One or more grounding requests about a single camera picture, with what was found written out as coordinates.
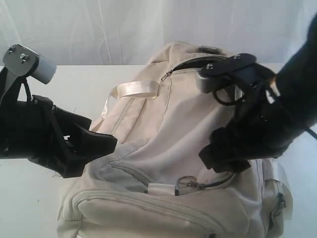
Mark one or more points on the metal side zipper pull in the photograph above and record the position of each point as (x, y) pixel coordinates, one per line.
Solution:
(281, 200)

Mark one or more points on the white backdrop curtain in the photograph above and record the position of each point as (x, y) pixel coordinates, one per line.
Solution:
(92, 32)

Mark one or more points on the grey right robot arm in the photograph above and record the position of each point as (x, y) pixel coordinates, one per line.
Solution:
(298, 74)

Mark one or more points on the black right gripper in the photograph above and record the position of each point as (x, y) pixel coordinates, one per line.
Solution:
(258, 130)

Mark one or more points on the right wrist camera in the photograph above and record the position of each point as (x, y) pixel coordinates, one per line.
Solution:
(239, 70)

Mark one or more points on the dark front pocket zipper pull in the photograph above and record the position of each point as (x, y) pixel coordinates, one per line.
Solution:
(168, 74)

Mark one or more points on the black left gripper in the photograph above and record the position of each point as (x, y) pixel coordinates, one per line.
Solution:
(50, 137)

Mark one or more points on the beige fabric duffel bag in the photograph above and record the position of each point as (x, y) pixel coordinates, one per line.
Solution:
(154, 185)

